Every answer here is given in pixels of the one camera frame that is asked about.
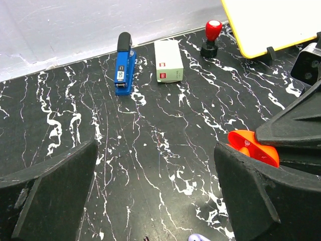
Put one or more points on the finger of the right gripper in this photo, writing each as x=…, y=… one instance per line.
x=297, y=126

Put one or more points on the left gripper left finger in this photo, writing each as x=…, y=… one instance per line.
x=45, y=201

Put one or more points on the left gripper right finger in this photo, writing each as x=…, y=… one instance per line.
x=265, y=202

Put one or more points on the orange earbud charging case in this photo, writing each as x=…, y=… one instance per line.
x=245, y=142

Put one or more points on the red emergency stop button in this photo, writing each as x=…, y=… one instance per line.
x=212, y=30

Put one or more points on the white rectangular box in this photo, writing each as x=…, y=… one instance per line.
x=168, y=61

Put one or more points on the blue black stapler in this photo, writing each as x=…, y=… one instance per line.
x=125, y=64

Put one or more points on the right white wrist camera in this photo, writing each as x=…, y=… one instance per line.
x=307, y=65

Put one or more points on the white whiteboard wooden frame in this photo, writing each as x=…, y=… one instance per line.
x=258, y=25

